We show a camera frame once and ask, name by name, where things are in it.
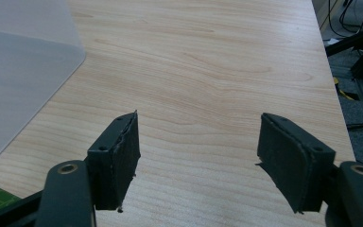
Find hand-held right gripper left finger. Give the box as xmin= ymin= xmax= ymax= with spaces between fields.
xmin=86 ymin=110 xmax=142 ymax=213

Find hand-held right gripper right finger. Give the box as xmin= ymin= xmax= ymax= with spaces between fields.
xmin=255 ymin=112 xmax=337 ymax=215

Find clear plastic storage box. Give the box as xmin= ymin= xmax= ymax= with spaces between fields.
xmin=0 ymin=0 xmax=87 ymax=172

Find yellow black tape strip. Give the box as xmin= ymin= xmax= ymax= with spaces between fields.
xmin=333 ymin=77 xmax=357 ymax=102

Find black metal stand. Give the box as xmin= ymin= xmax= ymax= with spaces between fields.
xmin=324 ymin=17 xmax=363 ymax=80

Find hanging black cables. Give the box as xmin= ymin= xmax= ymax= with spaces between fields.
xmin=327 ymin=0 xmax=363 ymax=37

